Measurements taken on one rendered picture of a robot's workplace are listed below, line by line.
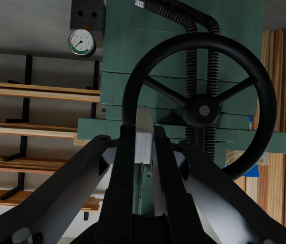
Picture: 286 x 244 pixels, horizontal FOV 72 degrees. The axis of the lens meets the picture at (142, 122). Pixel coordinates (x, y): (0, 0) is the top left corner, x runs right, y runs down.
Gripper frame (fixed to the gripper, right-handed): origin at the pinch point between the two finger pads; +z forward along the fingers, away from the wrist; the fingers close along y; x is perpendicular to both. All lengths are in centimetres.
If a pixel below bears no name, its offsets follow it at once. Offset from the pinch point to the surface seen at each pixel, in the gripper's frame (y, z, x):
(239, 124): 28.4, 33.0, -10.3
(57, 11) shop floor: -71, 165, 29
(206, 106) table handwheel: 11.4, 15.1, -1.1
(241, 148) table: 29.3, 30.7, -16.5
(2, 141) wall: -197, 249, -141
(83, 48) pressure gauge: -14.3, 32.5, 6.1
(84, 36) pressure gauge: -14.3, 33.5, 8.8
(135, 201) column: 2, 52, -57
